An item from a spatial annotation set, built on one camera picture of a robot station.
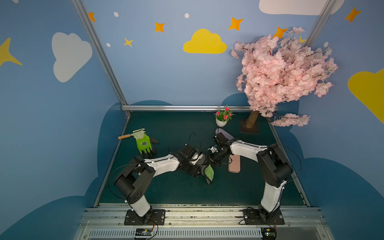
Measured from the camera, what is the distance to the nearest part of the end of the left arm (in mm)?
715

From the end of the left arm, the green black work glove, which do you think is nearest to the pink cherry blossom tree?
the end of the left arm

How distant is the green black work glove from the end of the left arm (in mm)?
302

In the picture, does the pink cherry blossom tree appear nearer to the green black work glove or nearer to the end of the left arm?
the end of the left arm

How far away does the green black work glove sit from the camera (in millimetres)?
983
